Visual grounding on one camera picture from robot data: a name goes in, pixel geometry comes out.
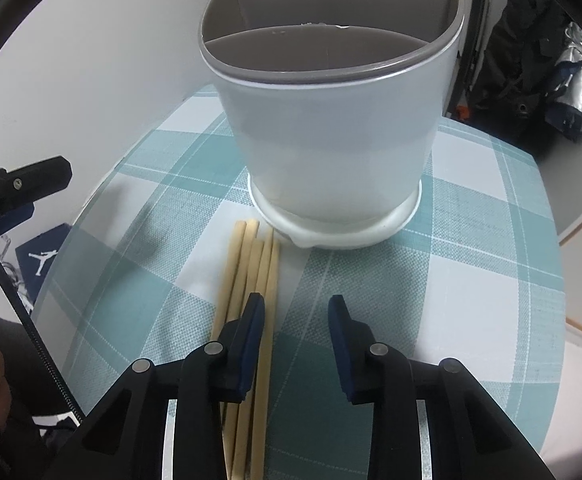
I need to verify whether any black ribbed cable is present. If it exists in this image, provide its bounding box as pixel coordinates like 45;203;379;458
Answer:
0;230;84;428

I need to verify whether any pale wooden chopstick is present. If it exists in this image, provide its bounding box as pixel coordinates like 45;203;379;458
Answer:
222;219;260;480
248;229;276;480
211;220;248;343
231;238;265;480

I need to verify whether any white utensil holder grey insert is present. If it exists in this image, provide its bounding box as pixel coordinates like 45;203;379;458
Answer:
200;0;468;251

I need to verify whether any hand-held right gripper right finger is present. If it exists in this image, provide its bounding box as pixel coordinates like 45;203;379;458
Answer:
328;295;556;480

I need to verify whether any teal plaid tablecloth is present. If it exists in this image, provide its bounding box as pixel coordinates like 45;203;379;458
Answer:
31;85;569;480

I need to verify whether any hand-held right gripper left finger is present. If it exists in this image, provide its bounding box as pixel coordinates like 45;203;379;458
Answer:
46;292;266;480

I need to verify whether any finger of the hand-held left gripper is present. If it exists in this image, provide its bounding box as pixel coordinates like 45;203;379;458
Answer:
0;203;36;237
0;156;73;211

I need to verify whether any black backpack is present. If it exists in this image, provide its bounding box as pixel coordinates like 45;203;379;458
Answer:
471;0;579;153

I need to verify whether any dark blue shoe box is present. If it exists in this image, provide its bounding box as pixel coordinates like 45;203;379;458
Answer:
15;224;70;311

